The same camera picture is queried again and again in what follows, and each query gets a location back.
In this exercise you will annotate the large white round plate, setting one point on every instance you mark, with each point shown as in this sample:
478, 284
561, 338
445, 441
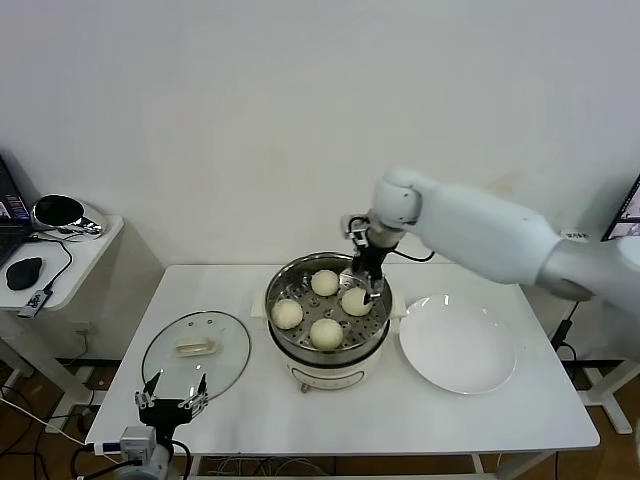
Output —
450, 345

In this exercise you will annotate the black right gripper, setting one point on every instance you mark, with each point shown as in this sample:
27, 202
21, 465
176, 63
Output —
369, 260

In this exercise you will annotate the cream electric cooker base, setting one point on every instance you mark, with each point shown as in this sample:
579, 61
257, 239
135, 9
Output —
325, 375

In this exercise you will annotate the round glass pot lid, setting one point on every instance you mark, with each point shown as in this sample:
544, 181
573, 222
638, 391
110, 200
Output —
220, 360

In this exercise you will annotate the white steamed baozi bun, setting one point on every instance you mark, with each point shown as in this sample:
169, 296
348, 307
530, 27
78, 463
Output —
326, 334
354, 301
325, 282
287, 314

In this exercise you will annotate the black silver headset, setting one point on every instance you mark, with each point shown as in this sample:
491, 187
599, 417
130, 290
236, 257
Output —
52, 210

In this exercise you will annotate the black computer mouse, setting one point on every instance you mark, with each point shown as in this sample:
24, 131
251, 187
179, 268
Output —
22, 274

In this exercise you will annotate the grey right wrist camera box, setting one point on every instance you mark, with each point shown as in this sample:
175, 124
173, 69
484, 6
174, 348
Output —
352, 225

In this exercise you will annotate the black open laptop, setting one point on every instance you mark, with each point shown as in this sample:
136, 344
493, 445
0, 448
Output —
630, 220
10, 235

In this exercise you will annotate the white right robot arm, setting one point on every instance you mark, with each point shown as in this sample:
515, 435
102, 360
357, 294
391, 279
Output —
475, 225

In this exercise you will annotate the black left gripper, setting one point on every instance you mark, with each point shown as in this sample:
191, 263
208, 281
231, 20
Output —
162, 412

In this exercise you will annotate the grey usb hub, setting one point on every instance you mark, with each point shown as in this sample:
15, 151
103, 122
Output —
34, 302

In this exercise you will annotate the steel perforated steamer basket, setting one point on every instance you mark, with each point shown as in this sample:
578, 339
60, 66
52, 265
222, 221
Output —
276, 285

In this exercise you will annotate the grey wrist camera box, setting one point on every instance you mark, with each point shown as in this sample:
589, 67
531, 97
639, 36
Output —
137, 442
352, 225

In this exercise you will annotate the white wall socket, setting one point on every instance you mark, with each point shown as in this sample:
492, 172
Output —
85, 330

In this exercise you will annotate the white rectangular work table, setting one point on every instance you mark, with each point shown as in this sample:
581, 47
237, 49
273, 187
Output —
250, 425

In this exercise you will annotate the white printed label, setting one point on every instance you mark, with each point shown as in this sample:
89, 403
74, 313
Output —
576, 235

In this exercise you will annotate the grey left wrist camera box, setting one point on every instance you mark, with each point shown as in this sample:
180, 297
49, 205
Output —
137, 442

